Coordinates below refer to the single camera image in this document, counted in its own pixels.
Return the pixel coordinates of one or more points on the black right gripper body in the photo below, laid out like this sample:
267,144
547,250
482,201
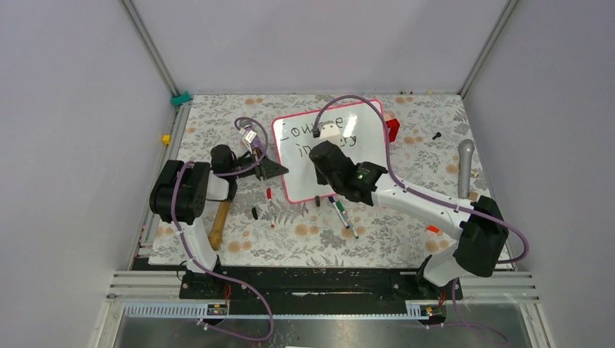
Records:
326,180

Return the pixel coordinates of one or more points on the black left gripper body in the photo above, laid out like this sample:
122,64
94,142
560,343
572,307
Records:
243,167

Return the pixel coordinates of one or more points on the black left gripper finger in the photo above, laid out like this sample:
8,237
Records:
266,164
272,173

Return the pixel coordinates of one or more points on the pink framed whiteboard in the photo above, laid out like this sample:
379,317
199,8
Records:
362,140

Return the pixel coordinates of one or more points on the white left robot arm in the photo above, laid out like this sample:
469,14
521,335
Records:
194,198

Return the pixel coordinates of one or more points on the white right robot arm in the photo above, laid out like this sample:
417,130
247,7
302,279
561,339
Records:
476,226

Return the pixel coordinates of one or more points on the red capped marker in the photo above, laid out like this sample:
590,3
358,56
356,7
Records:
270,207

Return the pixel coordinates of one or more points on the floral table mat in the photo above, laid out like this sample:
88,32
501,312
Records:
306,235

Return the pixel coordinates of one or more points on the blue capped marker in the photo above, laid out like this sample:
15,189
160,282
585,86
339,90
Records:
338,211

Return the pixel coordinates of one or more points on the green capped marker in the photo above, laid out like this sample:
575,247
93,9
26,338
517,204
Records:
344,214

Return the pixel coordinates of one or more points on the red lego brick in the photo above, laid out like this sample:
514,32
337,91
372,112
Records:
393,125

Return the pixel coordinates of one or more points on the teal clamp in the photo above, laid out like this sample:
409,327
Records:
177,101

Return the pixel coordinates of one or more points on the red triangular block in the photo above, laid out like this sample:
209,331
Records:
434,230

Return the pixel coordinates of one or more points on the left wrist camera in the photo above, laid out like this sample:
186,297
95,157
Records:
250,139

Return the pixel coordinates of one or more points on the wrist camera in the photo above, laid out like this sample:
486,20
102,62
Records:
330,132
250,139

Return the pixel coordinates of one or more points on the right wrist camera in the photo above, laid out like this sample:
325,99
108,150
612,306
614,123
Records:
330,132

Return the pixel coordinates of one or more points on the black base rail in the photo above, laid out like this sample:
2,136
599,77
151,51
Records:
314,291

